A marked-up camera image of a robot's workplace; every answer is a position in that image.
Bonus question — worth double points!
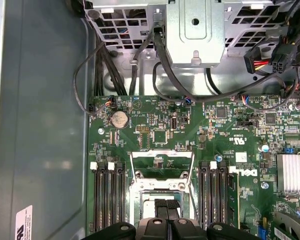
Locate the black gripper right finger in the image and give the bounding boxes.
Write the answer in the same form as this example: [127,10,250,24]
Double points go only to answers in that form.
[167,199,262,240]

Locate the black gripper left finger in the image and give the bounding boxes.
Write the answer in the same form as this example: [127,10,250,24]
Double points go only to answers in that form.
[82,198,169,240]

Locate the silver CPU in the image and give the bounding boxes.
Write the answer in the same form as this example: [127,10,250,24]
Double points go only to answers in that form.
[141,193,191,222]

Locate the thin metal locking lever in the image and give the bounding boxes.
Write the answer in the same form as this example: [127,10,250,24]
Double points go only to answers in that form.
[187,178,201,221]

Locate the metal socket cover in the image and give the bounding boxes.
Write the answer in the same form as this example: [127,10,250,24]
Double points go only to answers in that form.
[129,149,195,181]

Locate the CPU socket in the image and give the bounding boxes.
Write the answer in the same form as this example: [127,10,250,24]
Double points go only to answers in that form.
[128,178,193,223]

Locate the green RAM stick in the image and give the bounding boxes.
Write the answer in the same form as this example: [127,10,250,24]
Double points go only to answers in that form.
[228,172,241,229]

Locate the green motherboard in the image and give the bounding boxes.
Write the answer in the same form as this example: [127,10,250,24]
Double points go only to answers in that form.
[86,94,300,240]

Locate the silver internal USB port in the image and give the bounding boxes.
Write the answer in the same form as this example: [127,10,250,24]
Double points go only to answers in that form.
[169,115,179,131]

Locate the silver coin battery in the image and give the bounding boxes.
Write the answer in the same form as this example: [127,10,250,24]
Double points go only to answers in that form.
[111,111,129,129]

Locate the silver finned heatsink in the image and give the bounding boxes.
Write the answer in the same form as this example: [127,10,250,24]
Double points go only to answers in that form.
[276,153,300,193]

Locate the white label sticker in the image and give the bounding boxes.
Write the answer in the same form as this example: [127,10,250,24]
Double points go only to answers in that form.
[14,204,33,240]

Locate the black PC case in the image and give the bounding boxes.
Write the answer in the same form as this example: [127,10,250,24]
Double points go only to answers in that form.
[0,0,300,240]

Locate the black power connector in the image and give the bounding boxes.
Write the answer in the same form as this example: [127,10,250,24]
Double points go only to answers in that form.
[271,34,300,75]

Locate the silver metal drive cage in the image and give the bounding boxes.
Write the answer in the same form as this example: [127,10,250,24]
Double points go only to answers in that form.
[84,0,293,70]

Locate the black cable with clip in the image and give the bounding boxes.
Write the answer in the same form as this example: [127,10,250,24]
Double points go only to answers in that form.
[128,28,157,96]

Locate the thin black cable loop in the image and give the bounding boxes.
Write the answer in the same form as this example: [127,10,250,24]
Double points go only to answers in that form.
[73,42,114,116]

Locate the thick black cable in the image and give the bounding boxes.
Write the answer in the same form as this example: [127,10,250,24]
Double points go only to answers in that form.
[151,26,300,104]

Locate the black connector red yellow wires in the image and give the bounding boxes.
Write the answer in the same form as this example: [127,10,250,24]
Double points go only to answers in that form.
[243,46,271,75]

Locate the silver bracket with round hole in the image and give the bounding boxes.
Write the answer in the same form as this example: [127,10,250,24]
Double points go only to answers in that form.
[164,0,226,69]

